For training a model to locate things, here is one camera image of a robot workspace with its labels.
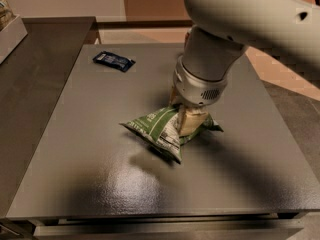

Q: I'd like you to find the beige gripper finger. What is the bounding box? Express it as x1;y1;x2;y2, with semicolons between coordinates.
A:
169;86;181;106
179;105;209;136

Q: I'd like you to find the green jalapeno chip bag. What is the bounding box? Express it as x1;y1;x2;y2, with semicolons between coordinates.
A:
122;105;223;163

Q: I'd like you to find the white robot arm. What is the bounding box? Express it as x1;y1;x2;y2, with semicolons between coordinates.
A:
171;0;320;136

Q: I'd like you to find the blue rxbar blueberry bar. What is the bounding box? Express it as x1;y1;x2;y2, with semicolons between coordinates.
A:
93;51;135;72

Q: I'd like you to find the dark side counter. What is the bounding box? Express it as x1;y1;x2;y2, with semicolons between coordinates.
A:
0;16;97;219

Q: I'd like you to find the white box on shelf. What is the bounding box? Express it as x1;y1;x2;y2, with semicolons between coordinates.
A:
0;0;28;64

